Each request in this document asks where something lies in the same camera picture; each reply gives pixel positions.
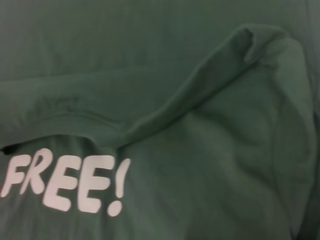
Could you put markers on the dark green t-shirt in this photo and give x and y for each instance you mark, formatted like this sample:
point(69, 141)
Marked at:
point(175, 112)

